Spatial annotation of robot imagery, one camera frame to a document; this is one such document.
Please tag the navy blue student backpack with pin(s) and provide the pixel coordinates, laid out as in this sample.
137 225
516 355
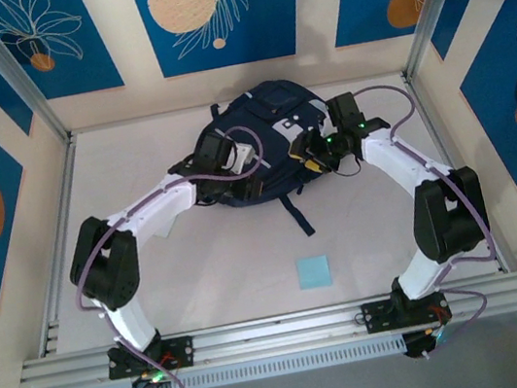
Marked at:
237 121

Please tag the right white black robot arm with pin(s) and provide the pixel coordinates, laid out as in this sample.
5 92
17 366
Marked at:
406 165

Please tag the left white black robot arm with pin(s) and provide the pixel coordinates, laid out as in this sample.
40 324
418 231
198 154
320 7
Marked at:
162 204

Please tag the light blue sticky note pad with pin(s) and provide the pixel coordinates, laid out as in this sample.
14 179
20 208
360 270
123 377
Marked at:
314 272

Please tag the aluminium mounting rail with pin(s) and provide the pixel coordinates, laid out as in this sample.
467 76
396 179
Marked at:
280 333

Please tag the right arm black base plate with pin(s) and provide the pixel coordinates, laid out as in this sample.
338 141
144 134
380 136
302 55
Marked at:
378 315

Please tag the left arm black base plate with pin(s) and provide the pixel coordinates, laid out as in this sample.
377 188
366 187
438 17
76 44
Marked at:
180 351

